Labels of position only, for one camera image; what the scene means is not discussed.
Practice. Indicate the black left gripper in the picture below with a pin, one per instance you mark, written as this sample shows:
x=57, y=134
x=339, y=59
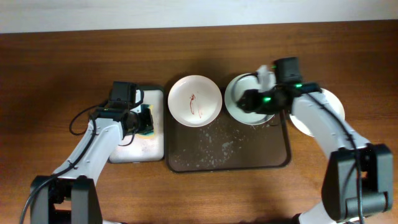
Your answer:
x=148, y=125

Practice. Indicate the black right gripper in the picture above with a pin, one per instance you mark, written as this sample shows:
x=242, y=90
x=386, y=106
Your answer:
x=255, y=102

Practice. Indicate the green yellow sponge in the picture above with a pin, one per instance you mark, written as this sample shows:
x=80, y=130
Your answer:
x=146, y=127

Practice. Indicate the pink plate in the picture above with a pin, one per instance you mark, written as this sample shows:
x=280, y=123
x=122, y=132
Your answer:
x=195, y=101

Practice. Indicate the cream white plate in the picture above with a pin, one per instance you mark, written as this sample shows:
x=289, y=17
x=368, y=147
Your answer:
x=335, y=103

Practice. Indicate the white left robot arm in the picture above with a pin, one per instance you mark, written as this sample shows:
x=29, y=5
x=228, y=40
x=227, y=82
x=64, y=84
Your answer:
x=69, y=195

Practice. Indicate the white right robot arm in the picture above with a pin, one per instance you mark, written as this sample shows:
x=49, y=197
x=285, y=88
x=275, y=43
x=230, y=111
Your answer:
x=359, y=178

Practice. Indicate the white soapy sponge tray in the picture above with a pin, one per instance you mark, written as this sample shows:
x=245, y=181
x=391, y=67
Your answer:
x=139, y=148

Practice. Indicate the dark brown plastic tray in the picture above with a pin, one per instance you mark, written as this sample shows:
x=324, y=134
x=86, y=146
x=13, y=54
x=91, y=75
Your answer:
x=226, y=144

